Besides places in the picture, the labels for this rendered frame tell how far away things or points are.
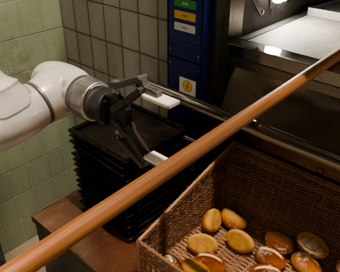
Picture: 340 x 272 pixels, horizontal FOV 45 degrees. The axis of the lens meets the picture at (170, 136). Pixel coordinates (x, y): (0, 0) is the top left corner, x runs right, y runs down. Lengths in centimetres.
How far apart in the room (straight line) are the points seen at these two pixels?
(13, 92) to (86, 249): 70
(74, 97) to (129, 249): 66
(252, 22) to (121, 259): 87
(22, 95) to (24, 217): 142
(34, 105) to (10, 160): 117
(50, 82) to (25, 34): 98
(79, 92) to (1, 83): 15
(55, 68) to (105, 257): 67
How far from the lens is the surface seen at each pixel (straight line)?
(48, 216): 156
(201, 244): 133
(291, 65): 121
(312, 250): 132
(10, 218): 220
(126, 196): 61
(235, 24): 132
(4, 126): 86
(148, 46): 156
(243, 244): 135
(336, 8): 180
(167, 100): 72
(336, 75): 116
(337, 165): 80
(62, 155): 220
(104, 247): 141
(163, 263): 117
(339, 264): 132
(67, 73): 93
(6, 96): 87
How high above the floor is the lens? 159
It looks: 31 degrees down
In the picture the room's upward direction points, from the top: straight up
